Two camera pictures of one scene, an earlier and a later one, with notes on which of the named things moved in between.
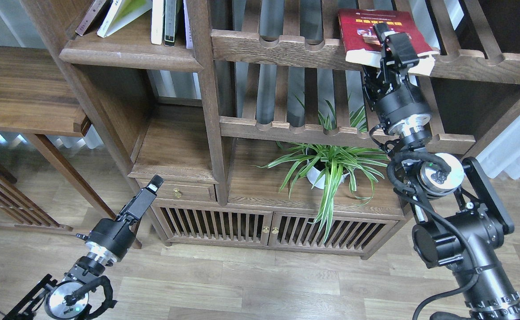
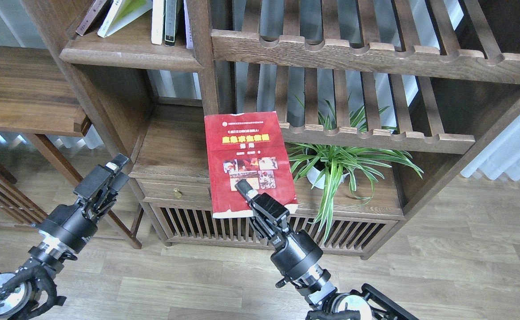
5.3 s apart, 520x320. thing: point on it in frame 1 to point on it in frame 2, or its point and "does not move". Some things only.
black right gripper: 401,110 to 300,253
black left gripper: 112,238 to 69,226
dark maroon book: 90,17 does not move
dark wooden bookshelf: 259,130 does not move
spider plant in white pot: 325,163 does not move
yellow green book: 121,13 does not move
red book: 361,45 to 250,146
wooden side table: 19,91 does not move
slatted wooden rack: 0,203 does not move
